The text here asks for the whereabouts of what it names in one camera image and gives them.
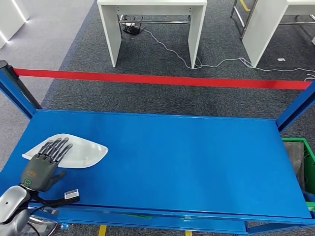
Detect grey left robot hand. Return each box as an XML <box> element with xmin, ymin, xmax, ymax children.
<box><xmin>21</xmin><ymin>137</ymin><xmax>73</xmax><ymax>192</ymax></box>

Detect white curved plastic part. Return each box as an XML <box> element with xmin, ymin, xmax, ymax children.
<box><xmin>22</xmin><ymin>133</ymin><xmax>109</xmax><ymax>169</ymax></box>

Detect blue metal shelf rack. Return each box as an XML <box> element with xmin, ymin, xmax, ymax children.
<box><xmin>0</xmin><ymin>68</ymin><xmax>315</xmax><ymax>235</ymax></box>

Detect white display plinth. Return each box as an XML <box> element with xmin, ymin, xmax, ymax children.
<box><xmin>0</xmin><ymin>0</ymin><xmax>30</xmax><ymax>50</ymax></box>

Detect long red barrier belt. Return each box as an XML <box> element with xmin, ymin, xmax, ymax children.
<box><xmin>14</xmin><ymin>67</ymin><xmax>312</xmax><ymax>91</ymax></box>

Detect black wifi router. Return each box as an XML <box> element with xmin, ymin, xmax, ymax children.
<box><xmin>122</xmin><ymin>14</ymin><xmax>146</xmax><ymax>35</ymax></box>

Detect white table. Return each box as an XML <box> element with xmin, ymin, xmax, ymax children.
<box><xmin>97</xmin><ymin>0</ymin><xmax>208</xmax><ymax>69</ymax></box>
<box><xmin>242</xmin><ymin>0</ymin><xmax>315</xmax><ymax>68</ymax></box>

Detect grey bundle in crate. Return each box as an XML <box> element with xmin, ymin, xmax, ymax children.
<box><xmin>284</xmin><ymin>142</ymin><xmax>305</xmax><ymax>190</ymax></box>

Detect green open plastic crate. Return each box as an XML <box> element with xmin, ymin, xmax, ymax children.
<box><xmin>283</xmin><ymin>137</ymin><xmax>315</xmax><ymax>211</ymax></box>

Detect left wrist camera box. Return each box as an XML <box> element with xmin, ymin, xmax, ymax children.
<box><xmin>64</xmin><ymin>189</ymin><xmax>80</xmax><ymax>201</ymax></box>

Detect long white floor cable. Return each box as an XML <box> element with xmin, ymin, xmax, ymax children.
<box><xmin>143</xmin><ymin>29</ymin><xmax>315</xmax><ymax>73</ymax></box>

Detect grey metal frame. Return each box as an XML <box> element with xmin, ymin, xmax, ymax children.
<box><xmin>230</xmin><ymin>0</ymin><xmax>259</xmax><ymax>40</ymax></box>

